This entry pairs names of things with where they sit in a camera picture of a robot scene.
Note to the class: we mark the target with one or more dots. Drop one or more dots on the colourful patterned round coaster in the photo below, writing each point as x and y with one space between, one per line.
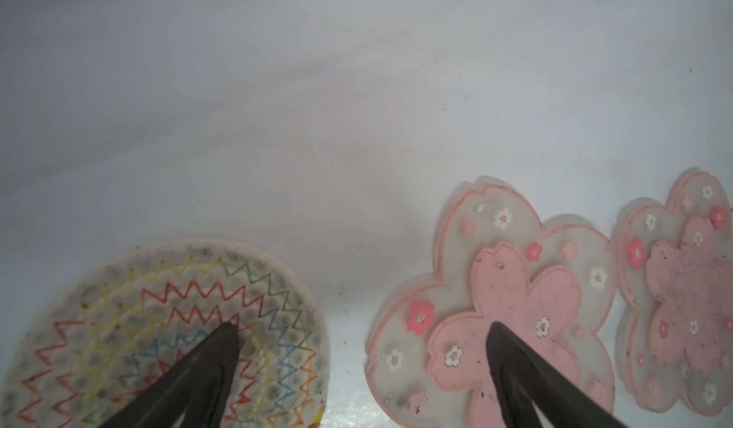
119 330

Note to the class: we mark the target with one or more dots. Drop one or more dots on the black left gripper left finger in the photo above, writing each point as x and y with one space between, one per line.
194 392

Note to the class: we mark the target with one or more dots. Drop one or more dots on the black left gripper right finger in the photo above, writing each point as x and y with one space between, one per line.
528 387

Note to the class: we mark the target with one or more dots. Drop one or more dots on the pink flower coaster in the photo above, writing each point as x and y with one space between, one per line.
675 266
551 283

